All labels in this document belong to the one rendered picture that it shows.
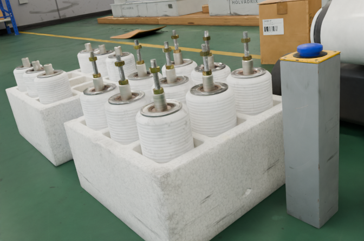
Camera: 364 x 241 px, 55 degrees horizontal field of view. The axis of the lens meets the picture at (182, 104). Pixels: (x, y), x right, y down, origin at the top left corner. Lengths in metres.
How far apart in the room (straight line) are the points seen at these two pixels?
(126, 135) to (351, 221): 0.45
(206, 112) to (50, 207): 0.46
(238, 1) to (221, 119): 2.69
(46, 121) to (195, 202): 0.56
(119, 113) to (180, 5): 3.42
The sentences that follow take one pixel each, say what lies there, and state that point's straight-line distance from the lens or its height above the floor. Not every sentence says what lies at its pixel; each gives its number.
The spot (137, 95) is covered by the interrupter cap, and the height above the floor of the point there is 0.25.
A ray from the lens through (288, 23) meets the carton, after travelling 1.75.
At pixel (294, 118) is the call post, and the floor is 0.21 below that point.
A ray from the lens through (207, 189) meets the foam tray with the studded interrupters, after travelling 0.63.
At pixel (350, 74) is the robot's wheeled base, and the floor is 0.18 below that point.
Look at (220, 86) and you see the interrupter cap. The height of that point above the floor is 0.25.
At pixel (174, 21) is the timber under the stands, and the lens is 3.95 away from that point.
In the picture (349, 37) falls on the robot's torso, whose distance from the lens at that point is 0.81.
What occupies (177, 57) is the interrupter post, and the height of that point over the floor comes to 0.27.
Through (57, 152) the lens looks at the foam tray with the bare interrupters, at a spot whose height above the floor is 0.04.
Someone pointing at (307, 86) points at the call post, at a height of 0.27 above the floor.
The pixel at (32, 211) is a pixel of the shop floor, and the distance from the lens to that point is 0.92.
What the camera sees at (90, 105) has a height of 0.23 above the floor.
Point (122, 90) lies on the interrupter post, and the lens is 0.70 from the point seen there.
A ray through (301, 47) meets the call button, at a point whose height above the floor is 0.33.
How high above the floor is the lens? 0.46
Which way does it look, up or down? 20 degrees down
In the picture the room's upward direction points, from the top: 8 degrees counter-clockwise
